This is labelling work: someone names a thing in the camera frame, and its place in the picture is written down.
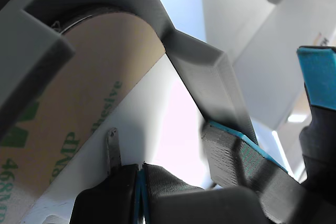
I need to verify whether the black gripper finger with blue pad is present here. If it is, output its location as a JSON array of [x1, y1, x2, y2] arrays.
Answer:
[[201, 121, 302, 219], [296, 45, 336, 183]]

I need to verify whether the brown protective film green print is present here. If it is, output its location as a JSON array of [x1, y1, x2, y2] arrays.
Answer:
[[0, 12, 166, 224]]

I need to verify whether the white box with red logo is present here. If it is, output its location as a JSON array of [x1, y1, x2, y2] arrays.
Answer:
[[233, 0, 336, 132]]

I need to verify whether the grey fixture with dark legs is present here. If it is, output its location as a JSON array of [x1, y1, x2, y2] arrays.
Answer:
[[0, 0, 260, 147]]

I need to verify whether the thin metal scraper blade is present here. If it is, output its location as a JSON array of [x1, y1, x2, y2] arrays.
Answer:
[[106, 127, 122, 176]]

